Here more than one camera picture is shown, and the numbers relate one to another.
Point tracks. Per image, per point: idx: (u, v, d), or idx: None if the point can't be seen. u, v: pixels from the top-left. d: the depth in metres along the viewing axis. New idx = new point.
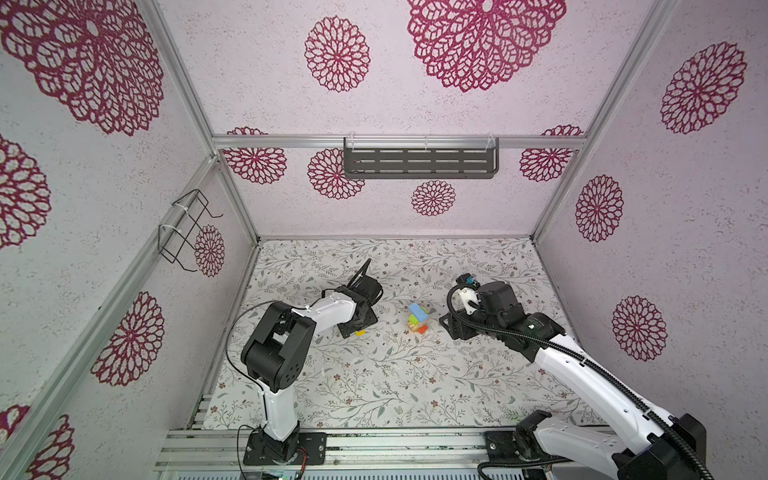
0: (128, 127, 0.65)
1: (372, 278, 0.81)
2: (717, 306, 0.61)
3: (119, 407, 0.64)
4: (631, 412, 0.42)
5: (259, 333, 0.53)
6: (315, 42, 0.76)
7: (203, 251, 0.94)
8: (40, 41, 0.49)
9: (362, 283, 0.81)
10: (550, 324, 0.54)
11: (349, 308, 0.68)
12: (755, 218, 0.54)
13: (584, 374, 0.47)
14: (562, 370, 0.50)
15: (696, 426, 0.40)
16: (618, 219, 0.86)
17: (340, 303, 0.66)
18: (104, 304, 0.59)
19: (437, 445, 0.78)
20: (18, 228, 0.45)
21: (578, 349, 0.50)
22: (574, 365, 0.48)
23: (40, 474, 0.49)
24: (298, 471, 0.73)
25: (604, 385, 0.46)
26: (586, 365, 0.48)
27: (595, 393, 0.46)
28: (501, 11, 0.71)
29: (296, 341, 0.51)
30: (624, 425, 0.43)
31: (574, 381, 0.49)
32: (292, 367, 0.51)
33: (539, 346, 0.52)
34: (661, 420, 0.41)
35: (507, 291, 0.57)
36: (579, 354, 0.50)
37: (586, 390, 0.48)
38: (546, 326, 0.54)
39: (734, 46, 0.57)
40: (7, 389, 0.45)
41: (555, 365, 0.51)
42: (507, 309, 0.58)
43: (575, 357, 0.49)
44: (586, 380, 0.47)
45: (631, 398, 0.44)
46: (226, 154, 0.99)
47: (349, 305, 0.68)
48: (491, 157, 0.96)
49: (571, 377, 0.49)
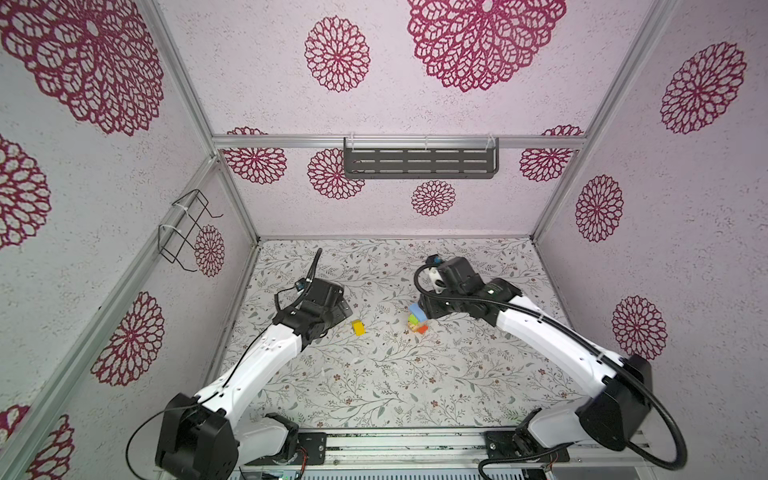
0: (128, 127, 0.65)
1: (322, 282, 0.64)
2: (717, 306, 0.61)
3: (119, 407, 0.64)
4: (585, 358, 0.45)
5: (166, 439, 0.42)
6: (315, 42, 0.76)
7: (203, 251, 0.94)
8: (40, 41, 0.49)
9: (311, 294, 0.64)
10: (508, 289, 0.55)
11: (291, 348, 0.55)
12: (755, 218, 0.54)
13: (541, 328, 0.49)
14: (523, 329, 0.52)
15: (644, 366, 0.42)
16: (618, 219, 0.86)
17: (273, 353, 0.51)
18: (104, 304, 0.59)
19: (437, 445, 0.78)
20: (18, 228, 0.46)
21: (535, 308, 0.52)
22: (532, 321, 0.50)
23: (40, 474, 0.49)
24: (298, 471, 0.73)
25: (560, 337, 0.47)
26: (543, 320, 0.50)
27: (553, 346, 0.48)
28: (501, 12, 0.71)
29: (205, 445, 0.39)
30: (581, 371, 0.45)
31: (534, 338, 0.51)
32: (220, 468, 0.42)
33: (500, 310, 0.53)
34: (612, 362, 0.44)
35: (463, 263, 0.59)
36: (536, 311, 0.51)
37: (545, 345, 0.49)
38: (504, 289, 0.55)
39: (734, 46, 0.57)
40: (7, 389, 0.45)
41: (516, 323, 0.52)
42: (466, 279, 0.59)
43: (532, 314, 0.51)
44: (543, 334, 0.49)
45: (585, 346, 0.46)
46: (226, 154, 0.99)
47: (291, 343, 0.54)
48: (491, 157, 0.96)
49: (531, 334, 0.51)
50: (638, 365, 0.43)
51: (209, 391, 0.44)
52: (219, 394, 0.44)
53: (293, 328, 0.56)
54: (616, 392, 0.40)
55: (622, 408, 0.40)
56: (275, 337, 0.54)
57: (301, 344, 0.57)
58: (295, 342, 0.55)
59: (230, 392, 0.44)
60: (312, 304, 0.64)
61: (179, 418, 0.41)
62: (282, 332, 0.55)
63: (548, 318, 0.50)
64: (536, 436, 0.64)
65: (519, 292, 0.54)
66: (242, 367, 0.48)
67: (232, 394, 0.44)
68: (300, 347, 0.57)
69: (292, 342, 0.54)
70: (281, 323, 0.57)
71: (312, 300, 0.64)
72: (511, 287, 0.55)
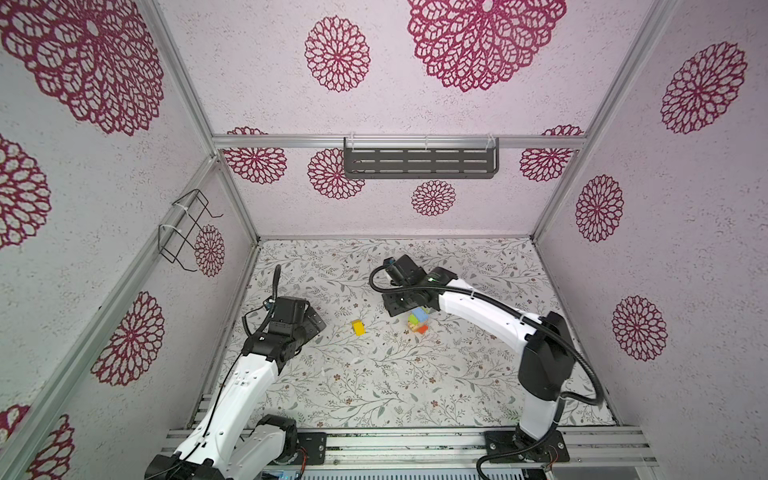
0: (128, 127, 0.65)
1: (286, 300, 0.63)
2: (717, 306, 0.61)
3: (119, 407, 0.64)
4: (510, 322, 0.50)
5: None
6: (315, 42, 0.76)
7: (203, 251, 0.94)
8: (40, 41, 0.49)
9: (277, 314, 0.63)
10: (446, 275, 0.61)
11: (265, 376, 0.53)
12: (755, 218, 0.54)
13: (474, 302, 0.55)
14: (460, 306, 0.57)
15: (561, 321, 0.48)
16: (618, 219, 0.86)
17: (248, 387, 0.49)
18: (104, 304, 0.59)
19: (437, 445, 0.78)
20: (18, 228, 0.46)
21: (468, 286, 0.58)
22: (466, 298, 0.56)
23: (40, 474, 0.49)
24: (298, 471, 0.73)
25: (488, 308, 0.53)
26: (475, 296, 0.56)
27: (485, 316, 0.54)
28: (502, 11, 0.71)
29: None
30: (508, 333, 0.51)
31: (471, 312, 0.56)
32: None
33: (439, 294, 0.59)
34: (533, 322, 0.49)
35: (407, 260, 0.65)
36: (468, 289, 0.57)
37: (480, 316, 0.55)
38: (442, 276, 0.61)
39: (734, 46, 0.57)
40: (7, 389, 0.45)
41: (454, 301, 0.58)
42: (410, 273, 0.65)
43: (466, 293, 0.56)
44: (476, 308, 0.55)
45: (510, 312, 0.52)
46: (226, 154, 0.99)
47: (266, 371, 0.53)
48: (491, 157, 0.96)
49: (467, 309, 0.57)
50: (554, 321, 0.49)
51: (190, 444, 0.42)
52: (201, 445, 0.42)
53: (264, 355, 0.54)
54: (537, 347, 0.46)
55: (544, 360, 0.46)
56: (247, 370, 0.52)
57: (277, 368, 0.56)
58: (269, 369, 0.53)
59: (213, 440, 0.42)
60: (280, 326, 0.62)
61: None
62: (255, 362, 0.53)
63: (479, 294, 0.56)
64: (528, 431, 0.64)
65: (455, 276, 0.60)
66: (219, 411, 0.46)
67: (216, 441, 0.43)
68: (277, 371, 0.56)
69: (266, 370, 0.53)
70: (251, 352, 0.55)
71: (279, 320, 0.63)
72: (448, 273, 0.61)
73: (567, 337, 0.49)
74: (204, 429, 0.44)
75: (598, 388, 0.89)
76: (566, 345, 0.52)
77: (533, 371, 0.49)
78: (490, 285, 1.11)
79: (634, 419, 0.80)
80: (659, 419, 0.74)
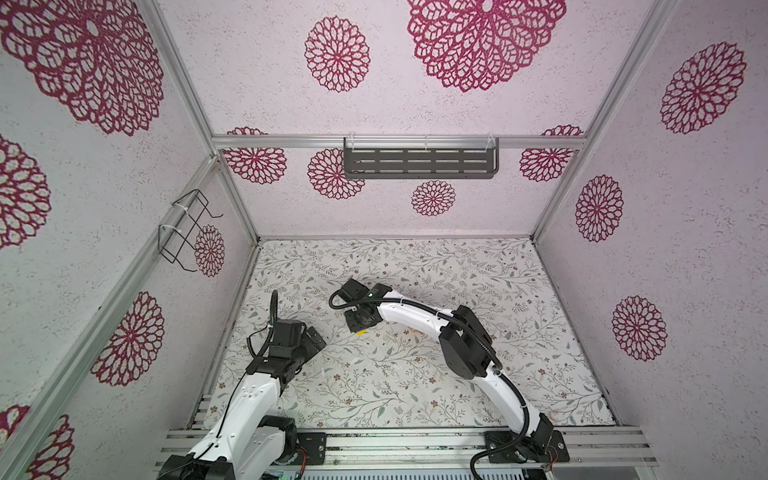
0: (128, 127, 0.65)
1: (283, 324, 0.67)
2: (717, 306, 0.61)
3: (119, 407, 0.64)
4: (429, 319, 0.62)
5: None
6: (315, 42, 0.76)
7: (203, 251, 0.94)
8: (40, 41, 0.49)
9: (276, 337, 0.67)
10: (384, 288, 0.72)
11: (271, 391, 0.57)
12: (755, 218, 0.54)
13: (404, 308, 0.66)
14: (394, 312, 0.68)
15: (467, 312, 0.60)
16: (618, 219, 0.86)
17: (257, 397, 0.54)
18: (104, 304, 0.59)
19: (437, 445, 0.78)
20: (18, 228, 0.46)
21: (399, 295, 0.69)
22: (398, 305, 0.67)
23: (40, 474, 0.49)
24: (298, 471, 0.73)
25: (414, 310, 0.65)
26: (403, 302, 0.67)
27: (411, 318, 0.65)
28: (501, 11, 0.71)
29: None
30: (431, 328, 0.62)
31: (402, 316, 0.67)
32: None
33: (378, 305, 0.69)
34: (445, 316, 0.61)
35: (353, 281, 0.78)
36: (398, 297, 0.69)
37: (409, 319, 0.66)
38: (380, 290, 0.72)
39: (734, 45, 0.57)
40: (6, 389, 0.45)
41: (389, 309, 0.68)
42: (356, 290, 0.77)
43: (396, 301, 0.68)
44: (406, 312, 0.65)
45: (430, 311, 0.63)
46: (226, 154, 0.99)
47: (271, 387, 0.57)
48: (491, 157, 0.96)
49: (400, 315, 0.67)
50: (463, 312, 0.60)
51: (203, 445, 0.44)
52: (215, 445, 0.44)
53: (268, 373, 0.59)
54: (449, 334, 0.57)
55: (455, 344, 0.56)
56: (254, 384, 0.56)
57: (280, 385, 0.60)
58: (274, 385, 0.58)
59: (225, 440, 0.45)
60: (279, 350, 0.67)
61: None
62: (260, 378, 0.58)
63: (407, 300, 0.67)
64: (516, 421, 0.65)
65: (391, 289, 0.71)
66: (229, 417, 0.49)
67: (229, 442, 0.45)
68: (280, 389, 0.60)
69: (272, 385, 0.57)
70: (255, 373, 0.59)
71: (279, 344, 0.67)
72: (385, 286, 0.73)
73: (475, 321, 0.60)
74: (216, 432, 0.47)
75: (598, 388, 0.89)
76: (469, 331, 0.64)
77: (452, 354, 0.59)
78: (490, 285, 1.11)
79: (634, 419, 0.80)
80: (659, 419, 0.74)
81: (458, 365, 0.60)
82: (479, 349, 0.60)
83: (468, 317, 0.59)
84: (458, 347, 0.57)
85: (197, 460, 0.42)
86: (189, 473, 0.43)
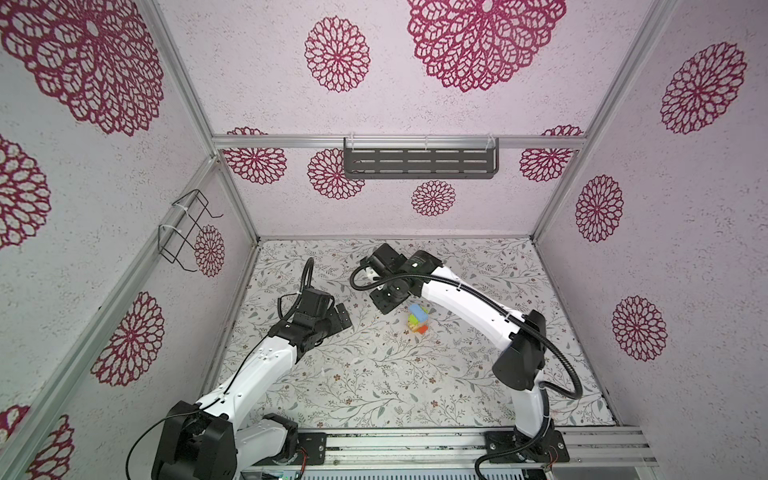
0: (128, 127, 0.65)
1: (312, 291, 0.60)
2: (717, 307, 0.61)
3: (119, 407, 0.64)
4: (495, 318, 0.51)
5: (167, 449, 0.41)
6: (315, 42, 0.76)
7: (203, 251, 0.94)
8: (40, 41, 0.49)
9: (303, 304, 0.66)
10: (431, 262, 0.57)
11: (287, 358, 0.56)
12: (755, 218, 0.54)
13: (461, 295, 0.53)
14: (444, 297, 0.56)
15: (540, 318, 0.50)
16: (618, 219, 0.86)
17: (270, 362, 0.53)
18: (104, 304, 0.59)
19: (437, 445, 0.78)
20: (18, 228, 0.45)
21: (455, 277, 0.55)
22: (452, 290, 0.54)
23: (40, 474, 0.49)
24: (298, 471, 0.73)
25: (474, 300, 0.53)
26: (460, 288, 0.54)
27: (470, 310, 0.53)
28: (502, 11, 0.71)
29: (209, 449, 0.40)
30: (493, 330, 0.52)
31: (456, 304, 0.55)
32: (218, 473, 0.41)
33: (424, 283, 0.57)
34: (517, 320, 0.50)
35: (387, 248, 0.62)
36: (455, 280, 0.55)
37: (464, 309, 0.54)
38: (426, 262, 0.57)
39: (733, 46, 0.57)
40: (6, 390, 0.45)
41: (439, 292, 0.56)
42: (391, 260, 0.62)
43: (452, 284, 0.55)
44: (462, 300, 0.53)
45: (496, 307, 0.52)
46: (226, 154, 0.99)
47: (286, 354, 0.56)
48: (491, 157, 0.96)
49: (451, 300, 0.55)
50: (536, 318, 0.50)
51: (210, 398, 0.45)
52: (220, 400, 0.45)
53: (286, 339, 0.58)
54: (520, 346, 0.47)
55: (525, 359, 0.47)
56: (271, 347, 0.56)
57: (297, 353, 0.59)
58: (290, 354, 0.57)
59: (231, 399, 0.45)
60: (303, 317, 0.66)
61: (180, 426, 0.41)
62: (278, 343, 0.57)
63: (466, 285, 0.54)
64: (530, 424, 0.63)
65: (440, 264, 0.57)
66: (241, 375, 0.49)
67: (234, 401, 0.45)
68: (296, 357, 0.59)
69: (287, 353, 0.56)
70: (276, 335, 0.59)
71: (304, 312, 0.66)
72: (432, 258, 0.58)
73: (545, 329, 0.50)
74: (226, 388, 0.47)
75: (598, 388, 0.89)
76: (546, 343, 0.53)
77: (513, 367, 0.51)
78: (490, 285, 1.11)
79: (634, 419, 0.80)
80: (659, 419, 0.74)
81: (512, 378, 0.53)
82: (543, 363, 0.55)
83: (541, 326, 0.52)
84: (526, 363, 0.48)
85: (202, 411, 0.43)
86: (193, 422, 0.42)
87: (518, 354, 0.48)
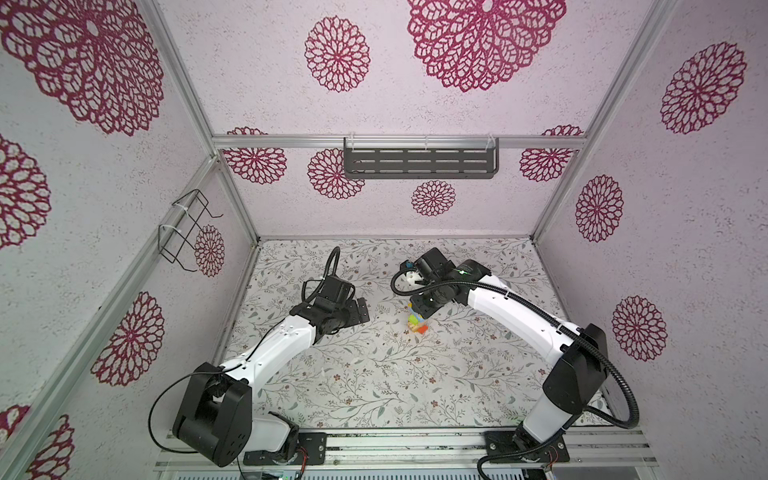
0: (128, 127, 0.65)
1: (334, 278, 0.68)
2: (717, 307, 0.61)
3: (119, 407, 0.64)
4: (546, 329, 0.48)
5: (188, 405, 0.44)
6: (315, 42, 0.76)
7: (203, 251, 0.94)
8: (40, 41, 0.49)
9: (324, 289, 0.68)
10: (479, 270, 0.57)
11: (306, 336, 0.58)
12: (755, 218, 0.54)
13: (507, 303, 0.52)
14: (490, 305, 0.55)
15: (599, 335, 0.45)
16: (618, 219, 0.86)
17: (291, 338, 0.55)
18: (104, 303, 0.59)
19: (437, 445, 0.78)
20: (18, 228, 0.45)
21: (503, 286, 0.54)
22: (499, 297, 0.53)
23: (40, 474, 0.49)
24: (298, 471, 0.73)
25: (522, 309, 0.51)
26: (509, 296, 0.53)
27: (517, 319, 0.51)
28: (502, 11, 0.71)
29: (228, 410, 0.42)
30: (542, 341, 0.49)
31: (502, 313, 0.53)
32: (233, 438, 0.43)
33: (470, 289, 0.56)
34: (571, 333, 0.46)
35: (437, 252, 0.63)
36: (502, 288, 0.54)
37: (510, 319, 0.53)
38: (474, 271, 0.57)
39: (733, 46, 0.57)
40: (7, 389, 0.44)
41: (485, 299, 0.55)
42: (438, 265, 0.63)
43: (499, 292, 0.53)
44: (510, 309, 0.51)
45: (547, 319, 0.49)
46: (226, 154, 0.99)
47: (306, 333, 0.57)
48: (491, 157, 0.96)
49: (498, 308, 0.54)
50: (594, 334, 0.46)
51: (232, 362, 0.47)
52: (242, 366, 0.47)
53: (306, 319, 0.60)
54: (574, 359, 0.43)
55: (580, 376, 0.43)
56: (292, 325, 0.58)
57: (315, 334, 0.60)
58: (309, 333, 0.58)
59: (252, 366, 0.47)
60: (324, 301, 0.68)
61: (202, 389, 0.43)
62: (299, 321, 0.59)
63: (513, 294, 0.53)
64: (533, 434, 0.64)
65: (489, 273, 0.57)
66: (263, 346, 0.51)
67: (255, 368, 0.47)
68: (315, 337, 0.61)
69: (307, 331, 0.58)
70: (296, 314, 0.61)
71: (326, 296, 0.68)
72: (481, 267, 0.58)
73: (594, 342, 0.48)
74: (247, 355, 0.49)
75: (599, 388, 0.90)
76: (600, 357, 0.49)
77: (564, 383, 0.46)
78: None
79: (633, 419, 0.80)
80: (659, 419, 0.74)
81: (561, 398, 0.49)
82: (599, 385, 0.47)
83: (599, 343, 0.47)
84: (581, 381, 0.43)
85: (225, 375, 0.45)
86: (215, 385, 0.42)
87: (573, 369, 0.43)
